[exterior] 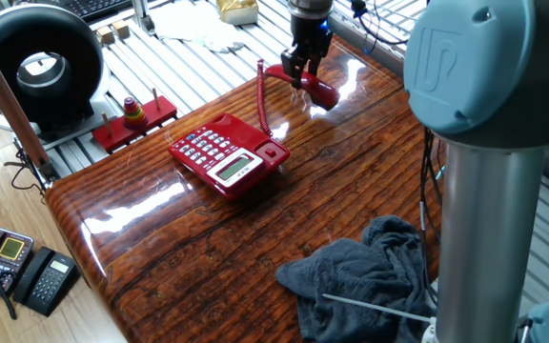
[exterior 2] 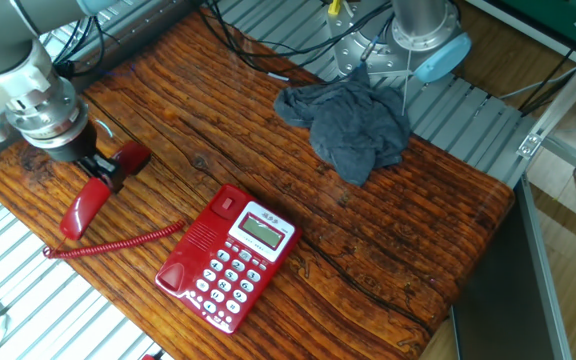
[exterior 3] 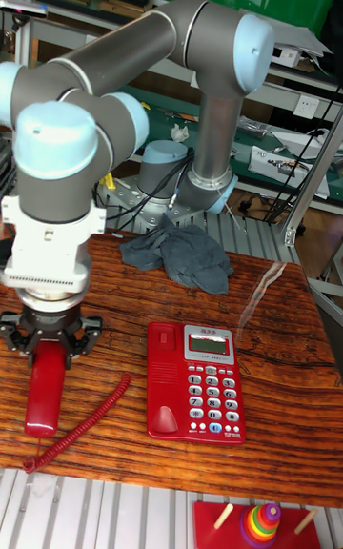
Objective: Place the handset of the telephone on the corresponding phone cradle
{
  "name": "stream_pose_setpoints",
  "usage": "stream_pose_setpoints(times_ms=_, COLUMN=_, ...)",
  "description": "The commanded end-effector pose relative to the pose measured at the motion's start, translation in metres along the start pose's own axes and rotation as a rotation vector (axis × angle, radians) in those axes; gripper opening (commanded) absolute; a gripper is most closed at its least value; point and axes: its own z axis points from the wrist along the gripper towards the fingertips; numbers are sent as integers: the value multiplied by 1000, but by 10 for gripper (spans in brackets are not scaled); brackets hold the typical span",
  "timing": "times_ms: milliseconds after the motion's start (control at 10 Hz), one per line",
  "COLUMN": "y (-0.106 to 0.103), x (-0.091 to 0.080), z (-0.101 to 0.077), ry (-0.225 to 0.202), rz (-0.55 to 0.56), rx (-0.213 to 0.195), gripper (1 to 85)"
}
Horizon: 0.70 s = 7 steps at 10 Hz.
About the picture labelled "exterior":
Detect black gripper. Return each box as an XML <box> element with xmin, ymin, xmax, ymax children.
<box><xmin>281</xmin><ymin>17</ymin><xmax>334</xmax><ymax>90</ymax></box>

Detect red telephone handset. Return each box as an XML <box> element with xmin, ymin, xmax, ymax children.
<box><xmin>263</xmin><ymin>63</ymin><xmax>341</xmax><ymax>111</ymax></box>

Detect red telephone base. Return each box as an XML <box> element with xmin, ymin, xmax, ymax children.
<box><xmin>167</xmin><ymin>111</ymin><xmax>291</xmax><ymax>201</ymax></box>

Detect black desk telephone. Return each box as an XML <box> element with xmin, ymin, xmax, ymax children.
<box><xmin>11</xmin><ymin>246</ymin><xmax>81</xmax><ymax>317</ymax></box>

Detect gold foil box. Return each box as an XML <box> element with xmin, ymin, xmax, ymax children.
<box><xmin>215</xmin><ymin>0</ymin><xmax>260</xmax><ymax>27</ymax></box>

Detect white cloth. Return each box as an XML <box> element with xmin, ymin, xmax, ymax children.
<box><xmin>149</xmin><ymin>0</ymin><xmax>247</xmax><ymax>53</ymax></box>

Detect red peg toy board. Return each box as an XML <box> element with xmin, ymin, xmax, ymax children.
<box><xmin>91</xmin><ymin>88</ymin><xmax>179</xmax><ymax>154</ymax></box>

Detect rainbow stacking rings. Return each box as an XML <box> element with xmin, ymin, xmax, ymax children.
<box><xmin>122</xmin><ymin>96</ymin><xmax>149</xmax><ymax>131</ymax></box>

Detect small wooden block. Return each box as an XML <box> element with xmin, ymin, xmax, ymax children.
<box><xmin>112</xmin><ymin>19</ymin><xmax>132</xmax><ymax>40</ymax></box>
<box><xmin>96</xmin><ymin>26</ymin><xmax>115</xmax><ymax>46</ymax></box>

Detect black computer keyboard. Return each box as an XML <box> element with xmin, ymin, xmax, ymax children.
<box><xmin>62</xmin><ymin>0</ymin><xmax>132</xmax><ymax>23</ymax></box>

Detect dark grey towel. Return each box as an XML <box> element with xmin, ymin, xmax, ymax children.
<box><xmin>274</xmin><ymin>214</ymin><xmax>440</xmax><ymax>343</ymax></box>

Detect white zip tie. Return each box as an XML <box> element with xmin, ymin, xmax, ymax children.
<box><xmin>321</xmin><ymin>293</ymin><xmax>433</xmax><ymax>324</ymax></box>

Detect brown wooden pole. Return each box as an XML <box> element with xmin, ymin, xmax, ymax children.
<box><xmin>0</xmin><ymin>18</ymin><xmax>59</xmax><ymax>182</ymax></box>

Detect red coiled phone cord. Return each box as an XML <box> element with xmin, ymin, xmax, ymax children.
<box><xmin>254</xmin><ymin>59</ymin><xmax>275</xmax><ymax>138</ymax></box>

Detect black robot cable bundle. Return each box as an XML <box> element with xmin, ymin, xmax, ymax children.
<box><xmin>349</xmin><ymin>0</ymin><xmax>447</xmax><ymax>311</ymax></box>

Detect aluminium post with foot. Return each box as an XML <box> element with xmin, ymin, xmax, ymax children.
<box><xmin>131</xmin><ymin>0</ymin><xmax>156</xmax><ymax>37</ymax></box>

